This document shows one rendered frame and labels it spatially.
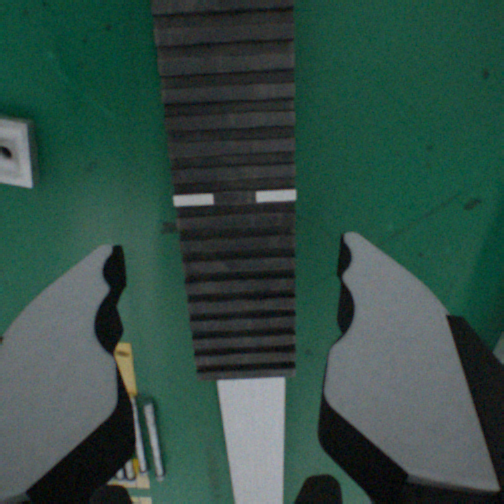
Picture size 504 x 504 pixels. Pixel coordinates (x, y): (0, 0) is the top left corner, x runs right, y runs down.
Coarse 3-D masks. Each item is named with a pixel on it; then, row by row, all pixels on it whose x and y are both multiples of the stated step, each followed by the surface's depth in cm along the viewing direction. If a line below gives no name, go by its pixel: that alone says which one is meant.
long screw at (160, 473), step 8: (144, 400) 26; (144, 408) 26; (152, 408) 26; (152, 416) 26; (152, 424) 27; (152, 432) 27; (152, 440) 28; (152, 448) 28; (160, 456) 29; (160, 464) 30; (160, 472) 30; (160, 480) 31
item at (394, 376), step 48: (384, 288) 9; (384, 336) 7; (432, 336) 7; (336, 384) 6; (384, 384) 6; (432, 384) 6; (336, 432) 6; (384, 432) 6; (432, 432) 6; (480, 432) 6; (384, 480) 6; (432, 480) 5; (480, 480) 5
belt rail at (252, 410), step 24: (240, 384) 21; (264, 384) 21; (240, 408) 22; (264, 408) 22; (240, 432) 23; (264, 432) 23; (240, 456) 25; (264, 456) 25; (240, 480) 27; (264, 480) 27
